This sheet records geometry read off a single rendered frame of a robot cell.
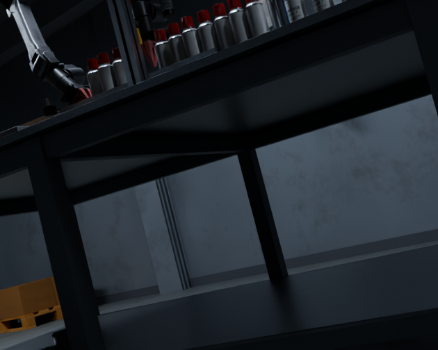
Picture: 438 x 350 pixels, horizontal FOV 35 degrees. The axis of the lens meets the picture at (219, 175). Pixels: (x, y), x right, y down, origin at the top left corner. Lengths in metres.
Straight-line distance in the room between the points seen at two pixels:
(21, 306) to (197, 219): 1.85
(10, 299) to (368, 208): 3.53
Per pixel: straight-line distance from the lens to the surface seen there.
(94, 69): 2.20
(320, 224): 5.55
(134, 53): 1.92
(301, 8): 1.87
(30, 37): 2.40
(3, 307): 7.08
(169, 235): 6.38
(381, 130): 5.21
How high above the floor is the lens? 0.48
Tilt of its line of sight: 4 degrees up
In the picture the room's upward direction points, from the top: 14 degrees counter-clockwise
